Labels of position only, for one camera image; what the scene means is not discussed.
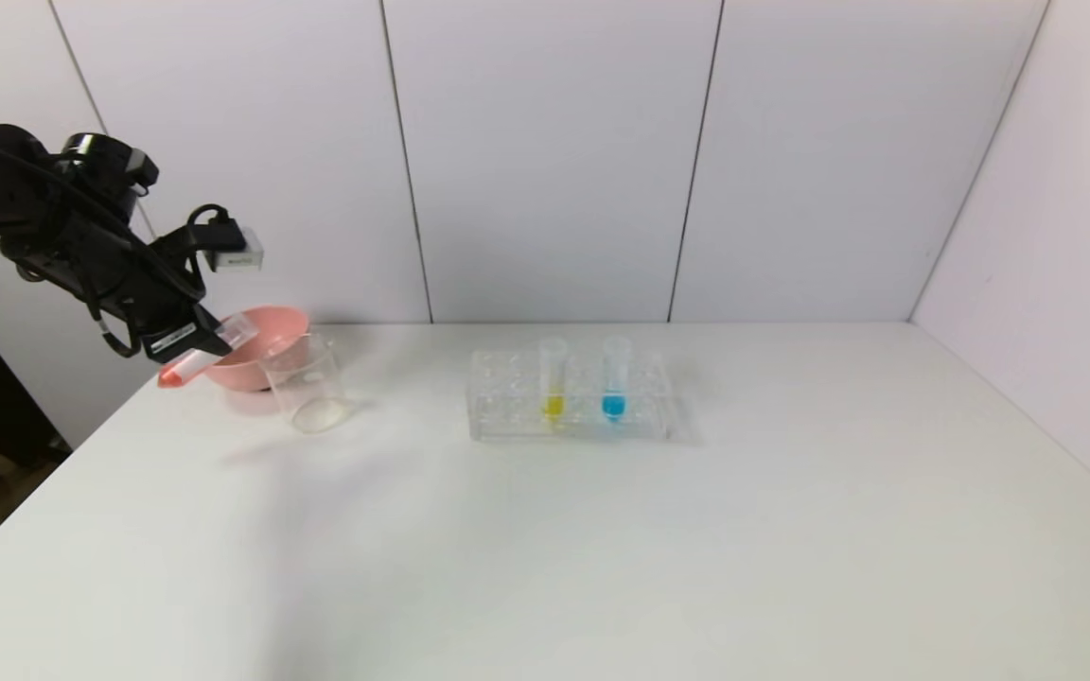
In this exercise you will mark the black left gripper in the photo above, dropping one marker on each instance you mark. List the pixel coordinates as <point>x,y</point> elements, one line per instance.
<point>174,340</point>

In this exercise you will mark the test tube with red pigment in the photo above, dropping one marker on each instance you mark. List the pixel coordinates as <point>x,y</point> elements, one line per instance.
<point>187,367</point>

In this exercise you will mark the test tube with yellow pigment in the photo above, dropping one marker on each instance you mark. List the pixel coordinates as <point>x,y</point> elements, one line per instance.
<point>553,405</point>

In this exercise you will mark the clear glass beaker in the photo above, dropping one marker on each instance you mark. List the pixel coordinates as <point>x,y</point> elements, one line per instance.
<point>310,397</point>

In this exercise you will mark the clear acrylic test tube rack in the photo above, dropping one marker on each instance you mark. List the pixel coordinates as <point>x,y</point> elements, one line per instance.
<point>583,427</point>

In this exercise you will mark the test tube with blue pigment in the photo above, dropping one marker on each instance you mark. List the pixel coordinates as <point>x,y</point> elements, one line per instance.
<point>613,405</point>

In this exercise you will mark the pink plastic bowl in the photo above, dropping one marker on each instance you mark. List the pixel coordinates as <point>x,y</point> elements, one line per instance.
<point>266,355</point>

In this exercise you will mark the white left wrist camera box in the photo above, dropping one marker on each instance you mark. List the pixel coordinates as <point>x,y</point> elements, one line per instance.
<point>237,253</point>

